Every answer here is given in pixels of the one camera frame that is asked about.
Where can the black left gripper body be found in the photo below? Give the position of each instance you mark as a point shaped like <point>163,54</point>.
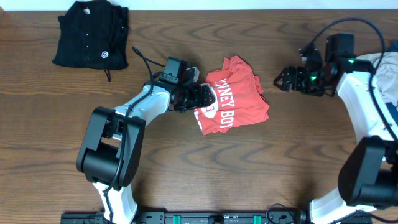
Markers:
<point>189,99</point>

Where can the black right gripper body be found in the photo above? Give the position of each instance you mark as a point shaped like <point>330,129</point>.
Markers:
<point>310,82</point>

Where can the orange red t-shirt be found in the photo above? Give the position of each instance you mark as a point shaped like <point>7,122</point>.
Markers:
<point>239,99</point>

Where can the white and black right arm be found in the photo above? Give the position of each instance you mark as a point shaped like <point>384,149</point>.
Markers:
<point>368,179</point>

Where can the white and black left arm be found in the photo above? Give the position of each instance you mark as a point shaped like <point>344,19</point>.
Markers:
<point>111,148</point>

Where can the beige crumpled shirt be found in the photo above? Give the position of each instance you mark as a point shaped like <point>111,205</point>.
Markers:
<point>386,74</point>

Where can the blue cloth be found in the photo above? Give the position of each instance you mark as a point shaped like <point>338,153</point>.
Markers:
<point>390,106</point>

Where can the folded black shirt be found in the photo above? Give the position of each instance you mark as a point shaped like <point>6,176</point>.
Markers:
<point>93,34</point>

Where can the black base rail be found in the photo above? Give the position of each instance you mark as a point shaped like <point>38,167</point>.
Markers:
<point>276,215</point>

